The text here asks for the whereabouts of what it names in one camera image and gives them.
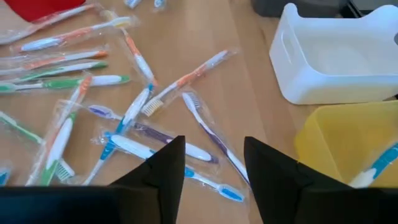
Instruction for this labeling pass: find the white plastic bin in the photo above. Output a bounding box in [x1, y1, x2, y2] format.
[269, 2, 398, 106]

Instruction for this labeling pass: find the red cloth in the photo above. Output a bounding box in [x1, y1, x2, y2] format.
[2, 0, 86, 22]

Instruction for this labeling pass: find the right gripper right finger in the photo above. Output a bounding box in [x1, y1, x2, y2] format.
[244, 136, 352, 224]

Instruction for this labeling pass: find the purple white wrapped toothbrush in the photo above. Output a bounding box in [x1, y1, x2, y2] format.
[181, 91, 252, 187]
[88, 104, 219, 165]

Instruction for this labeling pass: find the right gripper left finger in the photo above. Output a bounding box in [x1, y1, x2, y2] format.
[108, 135, 187, 224]

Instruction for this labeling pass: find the yellow plastic bin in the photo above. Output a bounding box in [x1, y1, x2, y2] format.
[294, 100, 398, 189]

